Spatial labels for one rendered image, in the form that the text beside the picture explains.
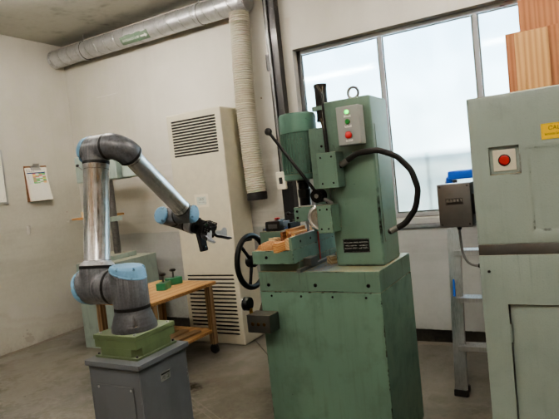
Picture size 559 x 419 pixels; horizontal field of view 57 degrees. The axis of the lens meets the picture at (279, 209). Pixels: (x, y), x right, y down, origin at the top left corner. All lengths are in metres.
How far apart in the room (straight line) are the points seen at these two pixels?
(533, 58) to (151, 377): 2.63
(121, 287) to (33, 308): 2.90
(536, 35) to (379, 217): 1.64
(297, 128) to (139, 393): 1.30
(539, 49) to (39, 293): 4.29
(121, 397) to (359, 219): 1.21
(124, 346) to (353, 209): 1.10
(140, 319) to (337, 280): 0.83
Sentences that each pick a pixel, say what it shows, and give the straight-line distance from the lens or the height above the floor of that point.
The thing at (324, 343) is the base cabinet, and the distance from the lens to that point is 2.31.
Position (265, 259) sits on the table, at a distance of 2.30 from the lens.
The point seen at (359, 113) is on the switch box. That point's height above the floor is 1.44.
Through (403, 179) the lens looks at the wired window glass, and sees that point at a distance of 3.67.
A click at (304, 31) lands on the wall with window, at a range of 3.95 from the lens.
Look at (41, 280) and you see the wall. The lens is 5.10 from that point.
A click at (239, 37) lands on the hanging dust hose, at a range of 4.01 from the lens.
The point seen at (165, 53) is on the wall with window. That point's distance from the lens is 4.65.
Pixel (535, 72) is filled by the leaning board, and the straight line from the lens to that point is 3.36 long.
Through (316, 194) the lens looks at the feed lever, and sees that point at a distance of 2.24.
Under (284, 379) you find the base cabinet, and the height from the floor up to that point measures 0.30.
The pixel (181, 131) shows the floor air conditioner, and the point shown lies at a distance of 4.09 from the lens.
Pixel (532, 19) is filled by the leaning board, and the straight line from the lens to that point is 3.49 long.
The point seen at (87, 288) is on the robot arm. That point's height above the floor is 0.84.
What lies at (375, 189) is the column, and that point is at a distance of 2.20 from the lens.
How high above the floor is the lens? 1.20
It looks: 3 degrees down
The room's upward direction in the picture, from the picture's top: 6 degrees counter-clockwise
